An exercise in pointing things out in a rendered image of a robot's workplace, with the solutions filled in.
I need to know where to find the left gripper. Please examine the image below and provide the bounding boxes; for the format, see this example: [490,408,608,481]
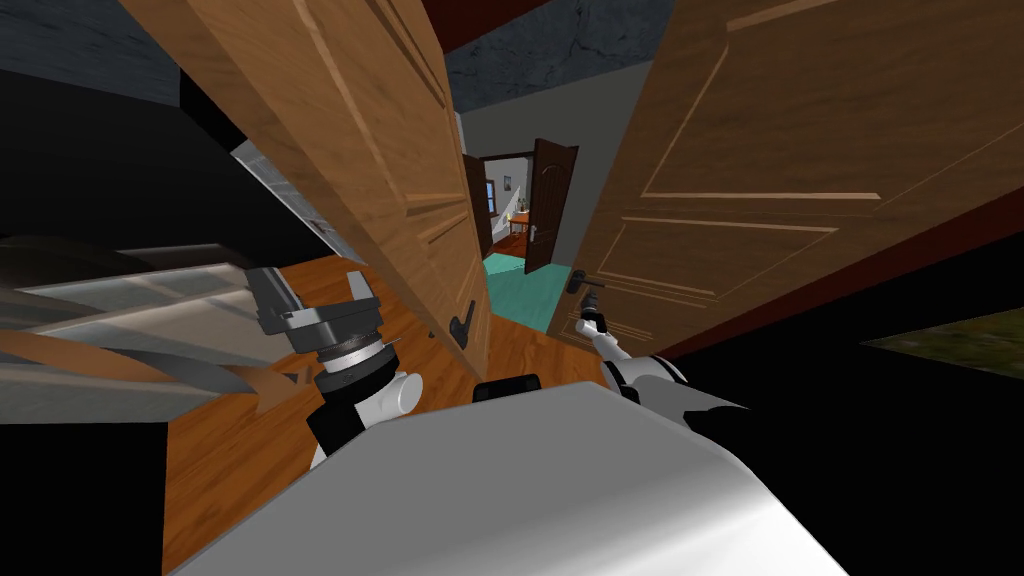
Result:
[243,267,386,354]

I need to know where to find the dark brown door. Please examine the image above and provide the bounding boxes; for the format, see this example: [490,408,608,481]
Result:
[523,137,581,277]
[463,153,497,260]

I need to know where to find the brown wooden door leaf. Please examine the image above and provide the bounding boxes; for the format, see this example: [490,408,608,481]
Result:
[547,0,1024,360]
[119,0,494,382]

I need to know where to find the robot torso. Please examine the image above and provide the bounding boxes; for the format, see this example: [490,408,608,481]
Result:
[170,373,851,576]

